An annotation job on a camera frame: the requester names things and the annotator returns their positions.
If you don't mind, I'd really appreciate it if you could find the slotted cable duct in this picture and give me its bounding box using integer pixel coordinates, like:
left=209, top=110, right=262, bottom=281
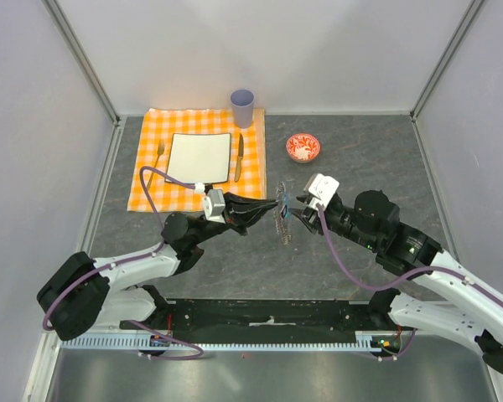
left=61, top=332, right=382, bottom=353

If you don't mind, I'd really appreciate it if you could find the red patterned bowl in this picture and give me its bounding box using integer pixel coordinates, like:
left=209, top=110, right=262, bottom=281
left=286, top=133, right=321, bottom=163

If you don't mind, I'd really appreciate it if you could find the gold fork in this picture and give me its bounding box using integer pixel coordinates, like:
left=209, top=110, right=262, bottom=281
left=147, top=140, right=165, bottom=190

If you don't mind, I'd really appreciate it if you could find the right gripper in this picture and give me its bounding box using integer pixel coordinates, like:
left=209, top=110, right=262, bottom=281
left=288, top=198, right=380, bottom=250

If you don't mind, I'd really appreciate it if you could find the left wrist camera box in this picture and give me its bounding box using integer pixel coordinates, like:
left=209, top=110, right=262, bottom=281
left=202, top=188, right=226, bottom=224

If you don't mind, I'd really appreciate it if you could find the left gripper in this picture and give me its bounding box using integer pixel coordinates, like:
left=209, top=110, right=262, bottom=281
left=192, top=192, right=278, bottom=245

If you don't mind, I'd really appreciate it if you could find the orange checkered cloth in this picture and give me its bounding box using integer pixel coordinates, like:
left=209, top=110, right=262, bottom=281
left=127, top=109, right=267, bottom=212

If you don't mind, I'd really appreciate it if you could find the chain of metal keyrings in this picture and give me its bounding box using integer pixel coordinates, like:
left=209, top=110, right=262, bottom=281
left=272, top=181, right=294, bottom=245

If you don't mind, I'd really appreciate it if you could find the white square plate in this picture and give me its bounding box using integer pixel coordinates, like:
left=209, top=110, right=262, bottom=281
left=166, top=132, right=231, bottom=184

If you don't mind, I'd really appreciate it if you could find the black key tag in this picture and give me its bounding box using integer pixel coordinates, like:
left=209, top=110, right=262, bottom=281
left=279, top=204, right=291, bottom=219

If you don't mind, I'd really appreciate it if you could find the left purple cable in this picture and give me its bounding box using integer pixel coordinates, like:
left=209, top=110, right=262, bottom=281
left=41, top=166, right=209, bottom=360

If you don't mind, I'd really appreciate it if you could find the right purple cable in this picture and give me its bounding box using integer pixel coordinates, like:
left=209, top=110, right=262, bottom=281
left=318, top=203, right=503, bottom=362

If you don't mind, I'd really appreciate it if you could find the lilac plastic cup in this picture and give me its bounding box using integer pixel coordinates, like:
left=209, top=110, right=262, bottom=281
left=230, top=89, right=255, bottom=129

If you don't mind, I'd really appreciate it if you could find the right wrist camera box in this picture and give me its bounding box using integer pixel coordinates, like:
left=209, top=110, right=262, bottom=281
left=303, top=173, right=340, bottom=210

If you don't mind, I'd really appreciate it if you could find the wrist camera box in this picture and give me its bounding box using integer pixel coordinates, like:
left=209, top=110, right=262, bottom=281
left=303, top=173, right=340, bottom=210
left=202, top=188, right=226, bottom=224

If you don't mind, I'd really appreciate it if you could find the gold knife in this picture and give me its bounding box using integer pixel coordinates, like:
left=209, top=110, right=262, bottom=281
left=234, top=133, right=245, bottom=183

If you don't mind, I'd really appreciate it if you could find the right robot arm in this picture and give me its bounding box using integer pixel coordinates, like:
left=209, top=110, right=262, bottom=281
left=289, top=189, right=503, bottom=374

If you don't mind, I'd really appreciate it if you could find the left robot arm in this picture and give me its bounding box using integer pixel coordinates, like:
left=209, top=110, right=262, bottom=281
left=36, top=189, right=279, bottom=341

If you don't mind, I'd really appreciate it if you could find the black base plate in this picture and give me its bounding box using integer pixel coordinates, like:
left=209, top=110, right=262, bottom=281
left=142, top=299, right=398, bottom=334

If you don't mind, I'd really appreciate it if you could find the purple cable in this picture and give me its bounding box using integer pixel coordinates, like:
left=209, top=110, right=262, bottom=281
left=41, top=166, right=209, bottom=360
left=318, top=203, right=503, bottom=362

